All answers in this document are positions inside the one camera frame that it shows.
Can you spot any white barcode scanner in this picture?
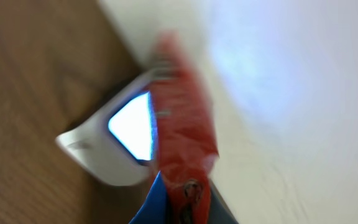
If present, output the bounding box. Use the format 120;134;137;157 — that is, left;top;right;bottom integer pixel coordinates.
55;72;157;186

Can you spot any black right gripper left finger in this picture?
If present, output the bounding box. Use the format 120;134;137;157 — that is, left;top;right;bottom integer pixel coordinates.
129;172;168;224

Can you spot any red snack bag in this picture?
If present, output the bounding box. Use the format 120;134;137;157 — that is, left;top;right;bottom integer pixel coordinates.
149;34;219;224

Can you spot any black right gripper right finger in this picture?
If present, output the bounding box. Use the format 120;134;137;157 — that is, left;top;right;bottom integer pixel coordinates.
208;182;238;224

